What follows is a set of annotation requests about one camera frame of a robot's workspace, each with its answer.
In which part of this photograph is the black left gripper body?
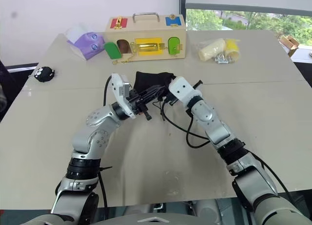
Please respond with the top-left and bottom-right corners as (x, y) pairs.
(126, 88), (153, 121)

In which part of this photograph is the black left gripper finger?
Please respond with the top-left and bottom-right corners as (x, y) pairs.
(139, 84), (167, 97)

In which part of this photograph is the wooden latch lock box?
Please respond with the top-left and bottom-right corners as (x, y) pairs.
(104, 12), (188, 65)

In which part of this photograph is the black drawstring pouch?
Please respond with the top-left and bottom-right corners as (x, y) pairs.
(133, 71), (175, 95)

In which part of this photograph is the grey robot torso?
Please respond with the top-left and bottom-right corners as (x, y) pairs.
(21, 199), (312, 225)

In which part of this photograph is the open cardboard box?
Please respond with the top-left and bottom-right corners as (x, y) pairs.
(278, 35), (301, 57)

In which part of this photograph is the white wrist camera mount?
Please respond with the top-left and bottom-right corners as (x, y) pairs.
(168, 76), (202, 106)
(111, 73), (137, 120)

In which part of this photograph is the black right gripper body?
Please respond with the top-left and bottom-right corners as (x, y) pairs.
(162, 88), (177, 107)

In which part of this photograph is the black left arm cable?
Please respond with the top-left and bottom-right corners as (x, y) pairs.
(97, 75), (115, 209)

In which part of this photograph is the grey window blind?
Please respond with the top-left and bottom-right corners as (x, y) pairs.
(185, 0), (312, 17)

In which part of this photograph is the plastic bag of hardware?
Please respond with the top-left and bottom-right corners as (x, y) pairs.
(194, 37), (242, 65)

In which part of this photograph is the black plush toy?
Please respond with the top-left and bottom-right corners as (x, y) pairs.
(32, 66), (56, 83)

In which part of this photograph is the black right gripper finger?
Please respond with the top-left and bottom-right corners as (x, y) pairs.
(143, 89), (167, 104)
(157, 85), (172, 99)

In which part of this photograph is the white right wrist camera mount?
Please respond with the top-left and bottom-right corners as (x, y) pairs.
(168, 76), (202, 106)

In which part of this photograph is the purple tissue box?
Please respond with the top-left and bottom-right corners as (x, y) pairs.
(66, 26), (106, 62)

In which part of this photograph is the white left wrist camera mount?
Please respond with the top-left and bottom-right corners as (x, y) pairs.
(111, 73), (137, 120)

